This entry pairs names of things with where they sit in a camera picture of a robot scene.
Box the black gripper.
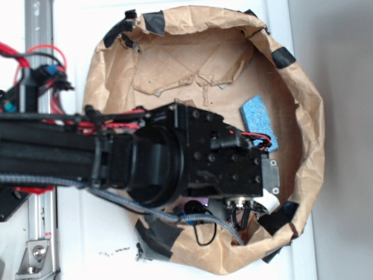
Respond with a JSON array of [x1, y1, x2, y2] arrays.
[[168, 103, 280, 214]]

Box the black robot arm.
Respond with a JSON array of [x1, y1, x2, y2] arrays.
[[1, 103, 280, 214]]

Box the blue sponge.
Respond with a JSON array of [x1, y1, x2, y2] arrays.
[[240, 95, 279, 152]]

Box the brown wood piece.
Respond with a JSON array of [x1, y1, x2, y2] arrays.
[[174, 98, 196, 107]]

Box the brown paper bag bin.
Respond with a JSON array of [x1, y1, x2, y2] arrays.
[[84, 6, 325, 275]]

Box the grey braided cable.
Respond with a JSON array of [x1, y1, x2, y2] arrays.
[[0, 174, 245, 246]]

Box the metal corner bracket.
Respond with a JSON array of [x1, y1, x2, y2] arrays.
[[15, 239, 53, 279]]

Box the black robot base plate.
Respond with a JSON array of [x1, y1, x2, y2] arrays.
[[0, 187, 30, 223]]

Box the red wire bundle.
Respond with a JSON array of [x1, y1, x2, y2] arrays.
[[0, 42, 73, 114]]

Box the aluminium extrusion rail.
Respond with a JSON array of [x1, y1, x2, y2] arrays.
[[24, 1, 61, 279]]

